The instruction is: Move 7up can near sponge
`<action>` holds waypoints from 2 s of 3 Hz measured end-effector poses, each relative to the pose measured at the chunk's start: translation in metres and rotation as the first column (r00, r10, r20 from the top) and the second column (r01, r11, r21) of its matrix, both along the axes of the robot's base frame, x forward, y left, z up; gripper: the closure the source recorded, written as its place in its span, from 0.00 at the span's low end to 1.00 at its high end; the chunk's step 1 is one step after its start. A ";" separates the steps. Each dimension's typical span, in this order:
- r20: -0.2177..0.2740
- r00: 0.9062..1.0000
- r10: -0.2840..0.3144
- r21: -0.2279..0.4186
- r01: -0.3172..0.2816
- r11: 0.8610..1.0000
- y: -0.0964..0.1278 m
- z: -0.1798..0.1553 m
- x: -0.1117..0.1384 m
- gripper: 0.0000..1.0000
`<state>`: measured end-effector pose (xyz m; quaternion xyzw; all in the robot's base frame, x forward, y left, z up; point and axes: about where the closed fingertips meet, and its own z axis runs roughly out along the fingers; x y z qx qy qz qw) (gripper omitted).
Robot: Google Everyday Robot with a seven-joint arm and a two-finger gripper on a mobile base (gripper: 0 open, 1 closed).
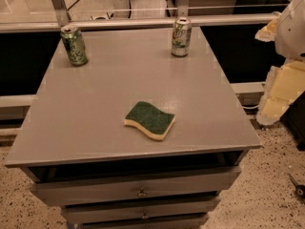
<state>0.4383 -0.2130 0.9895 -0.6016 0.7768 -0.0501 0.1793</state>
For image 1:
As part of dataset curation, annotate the black caster wheel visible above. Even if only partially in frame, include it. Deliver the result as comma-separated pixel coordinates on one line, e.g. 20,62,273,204
289,175,305,199

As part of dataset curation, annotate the green and yellow sponge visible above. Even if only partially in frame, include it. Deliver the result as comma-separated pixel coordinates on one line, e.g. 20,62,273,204
124,101,175,141

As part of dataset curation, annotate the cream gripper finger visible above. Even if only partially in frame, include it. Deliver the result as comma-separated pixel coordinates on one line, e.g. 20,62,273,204
256,61,305,126
254,11,281,42

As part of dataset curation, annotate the bottom grey drawer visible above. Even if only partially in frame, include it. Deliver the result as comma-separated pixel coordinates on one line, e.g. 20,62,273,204
82,214,209,229

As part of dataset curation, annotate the top grey drawer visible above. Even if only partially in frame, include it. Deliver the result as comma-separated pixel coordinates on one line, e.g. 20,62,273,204
30,166,241,206

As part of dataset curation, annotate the grey metal railing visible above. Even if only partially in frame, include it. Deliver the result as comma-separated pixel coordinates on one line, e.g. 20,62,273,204
0,0,292,32

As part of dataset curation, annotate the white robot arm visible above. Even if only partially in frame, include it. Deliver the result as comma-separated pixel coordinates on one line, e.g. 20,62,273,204
255,0,305,126

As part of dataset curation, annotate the grey drawer cabinet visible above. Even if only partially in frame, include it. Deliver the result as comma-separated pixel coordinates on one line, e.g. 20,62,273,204
6,29,260,229

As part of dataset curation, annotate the middle grey drawer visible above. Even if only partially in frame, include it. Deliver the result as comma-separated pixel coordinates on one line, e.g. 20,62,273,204
62,196,220,224

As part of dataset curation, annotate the white 7up soda can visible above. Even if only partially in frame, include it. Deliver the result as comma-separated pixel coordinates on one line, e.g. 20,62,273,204
172,17,192,57

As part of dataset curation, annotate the green soda can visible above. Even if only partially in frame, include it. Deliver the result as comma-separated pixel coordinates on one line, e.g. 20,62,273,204
60,25,88,66

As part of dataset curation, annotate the grey drawer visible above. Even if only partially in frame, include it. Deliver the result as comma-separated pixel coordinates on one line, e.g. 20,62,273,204
30,166,241,206
62,196,220,224
82,214,209,229

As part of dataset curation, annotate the white cable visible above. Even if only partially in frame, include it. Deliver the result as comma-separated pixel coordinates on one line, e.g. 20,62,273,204
241,103,260,111

